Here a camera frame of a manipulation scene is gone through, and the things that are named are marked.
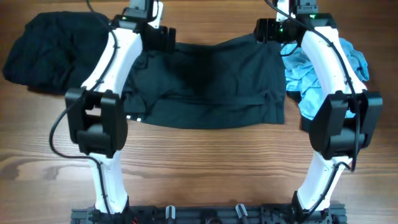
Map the black garment under blue shirt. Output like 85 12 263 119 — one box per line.
286 91 312 133

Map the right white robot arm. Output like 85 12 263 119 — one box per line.
254 1 383 223

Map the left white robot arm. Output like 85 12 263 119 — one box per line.
64 1 166 223

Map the dark green t-shirt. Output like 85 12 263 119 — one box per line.
123 34 286 129

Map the black folded garment left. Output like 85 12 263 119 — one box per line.
2 11 109 95

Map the light blue t-shirt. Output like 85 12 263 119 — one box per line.
282 38 369 120

